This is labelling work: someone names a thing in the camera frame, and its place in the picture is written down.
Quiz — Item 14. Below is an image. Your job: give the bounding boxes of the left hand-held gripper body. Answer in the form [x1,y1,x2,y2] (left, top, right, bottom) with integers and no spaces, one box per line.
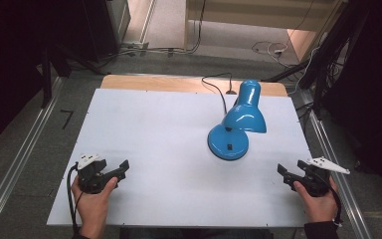
[76,152,109,195]

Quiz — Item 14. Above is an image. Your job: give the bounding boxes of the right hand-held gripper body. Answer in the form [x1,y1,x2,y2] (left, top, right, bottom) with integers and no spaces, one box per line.
[296,156,351,198]

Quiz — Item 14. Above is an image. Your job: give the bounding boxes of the blue desk lamp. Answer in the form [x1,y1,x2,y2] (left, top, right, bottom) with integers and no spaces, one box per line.
[207,79,269,162]

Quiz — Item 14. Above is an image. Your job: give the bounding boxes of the person's right hand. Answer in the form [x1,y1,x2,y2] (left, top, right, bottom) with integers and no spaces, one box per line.
[292,176,341,224]

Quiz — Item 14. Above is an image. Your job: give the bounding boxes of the person's left hand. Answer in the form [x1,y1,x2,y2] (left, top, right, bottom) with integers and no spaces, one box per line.
[71,175,119,233]

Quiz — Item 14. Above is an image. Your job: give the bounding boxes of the white table board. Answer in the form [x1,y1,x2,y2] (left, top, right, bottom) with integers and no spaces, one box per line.
[46,88,313,229]

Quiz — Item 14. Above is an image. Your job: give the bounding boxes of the black metal stand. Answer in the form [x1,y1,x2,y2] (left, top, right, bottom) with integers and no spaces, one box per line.
[265,0,371,118]

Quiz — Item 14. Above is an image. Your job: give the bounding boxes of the black cabinet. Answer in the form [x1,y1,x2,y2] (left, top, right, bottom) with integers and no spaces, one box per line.
[79,0,132,64]

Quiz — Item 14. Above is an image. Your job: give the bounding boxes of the light wooden furniture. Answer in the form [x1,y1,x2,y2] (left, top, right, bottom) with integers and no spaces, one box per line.
[184,0,348,64]

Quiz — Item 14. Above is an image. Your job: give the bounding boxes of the aluminium floor rail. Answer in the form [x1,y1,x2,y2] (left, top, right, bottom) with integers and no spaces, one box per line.
[298,89,374,239]
[0,76,66,239]

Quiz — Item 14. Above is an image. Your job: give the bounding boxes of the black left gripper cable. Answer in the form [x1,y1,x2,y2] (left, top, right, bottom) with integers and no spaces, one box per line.
[66,163,82,237]

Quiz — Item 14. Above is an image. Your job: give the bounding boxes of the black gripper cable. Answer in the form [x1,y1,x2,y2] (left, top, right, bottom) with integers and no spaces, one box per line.
[326,177,344,228]
[66,163,82,237]

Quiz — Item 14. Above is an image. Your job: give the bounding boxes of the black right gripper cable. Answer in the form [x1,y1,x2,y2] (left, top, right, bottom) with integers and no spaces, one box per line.
[326,177,344,228]

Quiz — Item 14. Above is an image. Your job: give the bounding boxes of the black lamp cable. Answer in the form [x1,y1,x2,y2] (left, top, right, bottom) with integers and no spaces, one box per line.
[201,72,239,116]

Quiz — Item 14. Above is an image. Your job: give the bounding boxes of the white floor cable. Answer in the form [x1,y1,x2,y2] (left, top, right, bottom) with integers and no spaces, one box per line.
[251,40,290,69]

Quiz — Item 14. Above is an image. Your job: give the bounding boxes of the black floor cables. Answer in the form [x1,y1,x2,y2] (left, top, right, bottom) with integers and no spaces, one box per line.
[94,0,208,69]

